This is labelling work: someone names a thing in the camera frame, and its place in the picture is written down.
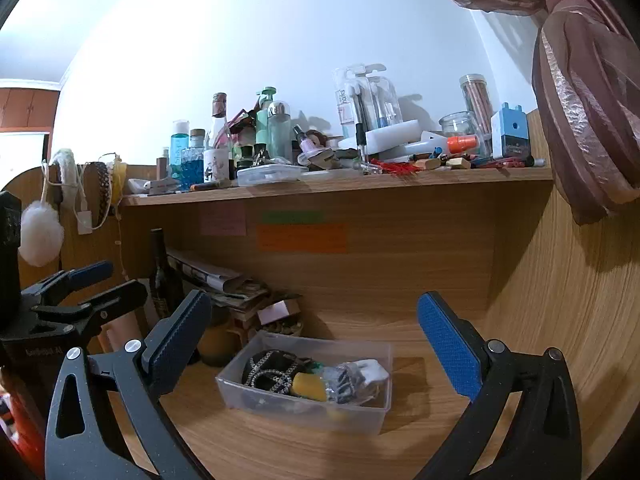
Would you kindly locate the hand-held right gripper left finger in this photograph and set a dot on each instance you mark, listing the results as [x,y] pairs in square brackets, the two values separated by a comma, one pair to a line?
[180,342]

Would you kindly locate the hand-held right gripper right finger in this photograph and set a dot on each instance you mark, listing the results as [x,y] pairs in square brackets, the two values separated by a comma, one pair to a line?
[450,345]

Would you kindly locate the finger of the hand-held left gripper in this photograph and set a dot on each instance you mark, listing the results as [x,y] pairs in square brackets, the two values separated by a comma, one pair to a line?
[120,297]
[92,271]

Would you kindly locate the clear plastic box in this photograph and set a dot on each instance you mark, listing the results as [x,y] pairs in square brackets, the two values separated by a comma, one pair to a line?
[235,385]

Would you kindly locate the white sock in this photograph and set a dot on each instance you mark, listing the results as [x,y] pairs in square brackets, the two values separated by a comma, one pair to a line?
[374,372]

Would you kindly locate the black rhinestone scrunchie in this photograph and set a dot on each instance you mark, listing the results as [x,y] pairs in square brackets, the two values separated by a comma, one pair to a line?
[267,367]

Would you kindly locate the grey patterned scrunchie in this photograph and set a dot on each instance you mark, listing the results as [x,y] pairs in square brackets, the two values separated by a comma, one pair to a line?
[342,380]

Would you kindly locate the green scrunchie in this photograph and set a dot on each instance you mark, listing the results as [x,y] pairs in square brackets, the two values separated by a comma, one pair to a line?
[318,367]

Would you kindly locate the yellow sponge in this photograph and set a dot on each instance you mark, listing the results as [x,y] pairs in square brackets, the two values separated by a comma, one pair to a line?
[307,386]

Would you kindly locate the beige cylinder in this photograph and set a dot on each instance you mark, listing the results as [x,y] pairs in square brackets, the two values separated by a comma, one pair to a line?
[122,332]

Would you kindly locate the amber jar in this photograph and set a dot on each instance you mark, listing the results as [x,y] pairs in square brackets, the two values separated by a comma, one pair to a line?
[217,340]

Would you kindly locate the dark wine bottle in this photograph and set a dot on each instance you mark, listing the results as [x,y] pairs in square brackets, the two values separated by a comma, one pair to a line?
[162,280]

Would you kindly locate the white paper tag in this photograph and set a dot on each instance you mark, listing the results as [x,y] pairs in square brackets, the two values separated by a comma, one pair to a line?
[85,221]

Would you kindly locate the white pompom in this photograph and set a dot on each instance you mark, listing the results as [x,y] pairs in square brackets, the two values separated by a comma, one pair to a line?
[41,235]

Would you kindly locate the stack of newspapers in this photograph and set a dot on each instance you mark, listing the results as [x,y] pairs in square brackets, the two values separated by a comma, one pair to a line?
[220,282]

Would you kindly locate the black dotted headband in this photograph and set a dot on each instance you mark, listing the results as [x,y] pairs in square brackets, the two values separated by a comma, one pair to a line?
[103,185]

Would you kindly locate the yellow headband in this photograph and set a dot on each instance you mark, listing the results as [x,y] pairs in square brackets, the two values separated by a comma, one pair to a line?
[119,177]

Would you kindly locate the small cardboard box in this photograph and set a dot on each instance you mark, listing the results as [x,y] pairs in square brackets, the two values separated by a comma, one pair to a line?
[277,312]

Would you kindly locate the white fluffy headband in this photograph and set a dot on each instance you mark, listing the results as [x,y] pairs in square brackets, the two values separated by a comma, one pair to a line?
[67,162]

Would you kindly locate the pink sticky note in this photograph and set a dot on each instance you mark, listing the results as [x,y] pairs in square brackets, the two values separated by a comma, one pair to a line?
[223,224]

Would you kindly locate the brown marker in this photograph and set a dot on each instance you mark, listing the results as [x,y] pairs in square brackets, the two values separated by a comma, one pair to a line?
[210,185]

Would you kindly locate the blue glass jar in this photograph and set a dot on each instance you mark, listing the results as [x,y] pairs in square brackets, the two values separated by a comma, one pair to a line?
[192,167]

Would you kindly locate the blue liquid bottle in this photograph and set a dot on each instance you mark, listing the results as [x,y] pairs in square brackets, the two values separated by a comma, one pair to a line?
[180,147]

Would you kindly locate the orange sticky note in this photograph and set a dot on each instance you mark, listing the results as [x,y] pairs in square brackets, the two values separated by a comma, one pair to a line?
[302,238]

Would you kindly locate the white printed mug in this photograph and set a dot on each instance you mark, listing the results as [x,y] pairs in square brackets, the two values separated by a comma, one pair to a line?
[216,165]

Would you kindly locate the green sticky note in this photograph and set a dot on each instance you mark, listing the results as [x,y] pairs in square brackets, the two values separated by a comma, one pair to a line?
[292,217]

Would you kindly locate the small brown capped jar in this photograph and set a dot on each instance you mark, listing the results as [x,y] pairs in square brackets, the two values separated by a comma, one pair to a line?
[197,139]

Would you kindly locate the red tassel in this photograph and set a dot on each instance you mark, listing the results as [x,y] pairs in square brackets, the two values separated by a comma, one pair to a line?
[392,167]

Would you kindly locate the clear flat plastic case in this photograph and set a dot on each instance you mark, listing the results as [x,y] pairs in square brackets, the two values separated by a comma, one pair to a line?
[270,174]

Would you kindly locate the clear bottle brown foil top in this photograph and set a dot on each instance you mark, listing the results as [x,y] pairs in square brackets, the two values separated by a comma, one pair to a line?
[219,115]

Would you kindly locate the wooden shelf board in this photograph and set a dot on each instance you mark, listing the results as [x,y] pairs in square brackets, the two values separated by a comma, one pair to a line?
[325,182]

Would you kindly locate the white foam block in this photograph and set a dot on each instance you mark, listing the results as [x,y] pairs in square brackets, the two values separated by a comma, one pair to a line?
[395,135]

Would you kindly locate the round glass jar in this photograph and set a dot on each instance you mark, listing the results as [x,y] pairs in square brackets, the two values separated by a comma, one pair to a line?
[460,125]

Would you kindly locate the blue white pencil sharpener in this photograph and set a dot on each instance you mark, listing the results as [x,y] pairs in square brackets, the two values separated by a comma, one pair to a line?
[511,132]

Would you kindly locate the green pump bottle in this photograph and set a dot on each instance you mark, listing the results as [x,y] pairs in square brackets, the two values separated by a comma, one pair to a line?
[264,125]

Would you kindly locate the clear bottle silver cap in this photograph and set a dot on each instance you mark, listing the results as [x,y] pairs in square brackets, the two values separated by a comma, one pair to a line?
[279,132]

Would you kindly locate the tall clear jar of sticks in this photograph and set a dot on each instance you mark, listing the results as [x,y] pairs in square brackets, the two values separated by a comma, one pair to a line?
[477,105]

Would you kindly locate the clear blister pack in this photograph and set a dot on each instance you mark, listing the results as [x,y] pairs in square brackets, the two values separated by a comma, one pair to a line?
[385,100]
[347,100]

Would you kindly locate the pink brown curtain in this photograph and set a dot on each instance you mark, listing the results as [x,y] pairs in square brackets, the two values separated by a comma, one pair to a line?
[585,110]

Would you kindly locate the wooden wall cabinet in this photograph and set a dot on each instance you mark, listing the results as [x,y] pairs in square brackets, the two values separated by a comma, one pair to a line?
[27,107]

